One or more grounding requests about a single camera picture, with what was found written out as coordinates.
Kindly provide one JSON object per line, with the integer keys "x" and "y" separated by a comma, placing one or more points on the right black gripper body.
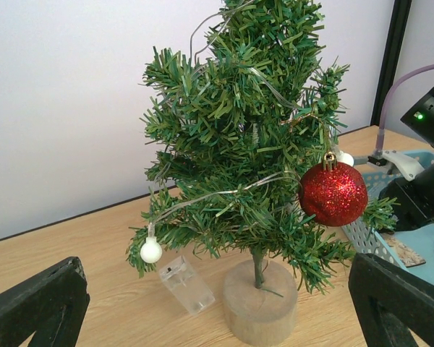
{"x": 414, "y": 204}

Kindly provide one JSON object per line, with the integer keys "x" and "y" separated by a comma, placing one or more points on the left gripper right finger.
{"x": 391, "y": 304}

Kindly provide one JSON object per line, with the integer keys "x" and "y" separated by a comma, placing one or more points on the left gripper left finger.
{"x": 47, "y": 309}

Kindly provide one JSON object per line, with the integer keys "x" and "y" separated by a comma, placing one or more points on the wooden heart ornament red bow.
{"x": 407, "y": 256}

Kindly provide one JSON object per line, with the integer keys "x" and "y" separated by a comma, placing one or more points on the red glitter ball ornament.
{"x": 332, "y": 192}

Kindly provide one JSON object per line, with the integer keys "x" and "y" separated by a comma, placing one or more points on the clear plastic battery box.
{"x": 186, "y": 285}

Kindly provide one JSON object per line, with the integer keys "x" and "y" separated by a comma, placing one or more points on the small green christmas tree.
{"x": 239, "y": 129}

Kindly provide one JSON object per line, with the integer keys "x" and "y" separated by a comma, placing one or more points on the round wooden tree base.
{"x": 260, "y": 317}

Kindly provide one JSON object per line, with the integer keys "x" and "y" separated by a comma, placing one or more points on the light blue plastic basket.
{"x": 410, "y": 244}

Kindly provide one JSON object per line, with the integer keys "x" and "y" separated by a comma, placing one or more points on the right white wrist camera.
{"x": 392, "y": 162}

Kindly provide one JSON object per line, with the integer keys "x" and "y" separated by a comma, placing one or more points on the black frame post right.
{"x": 395, "y": 36}

